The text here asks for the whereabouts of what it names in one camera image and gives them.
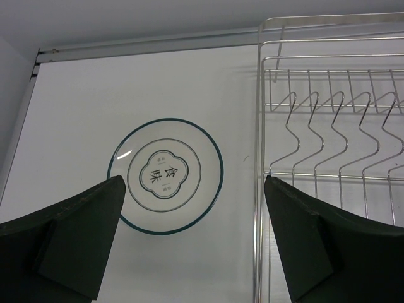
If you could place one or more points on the silver wire dish rack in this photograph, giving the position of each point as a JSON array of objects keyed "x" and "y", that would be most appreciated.
[{"x": 329, "y": 102}]

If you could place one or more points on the aluminium table frame rail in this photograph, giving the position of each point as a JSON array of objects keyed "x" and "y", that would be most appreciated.
[{"x": 94, "y": 53}]

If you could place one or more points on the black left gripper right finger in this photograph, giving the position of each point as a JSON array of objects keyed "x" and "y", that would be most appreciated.
[{"x": 331, "y": 255}]

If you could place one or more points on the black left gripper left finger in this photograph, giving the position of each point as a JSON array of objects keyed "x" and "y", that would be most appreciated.
[{"x": 60, "y": 253}]

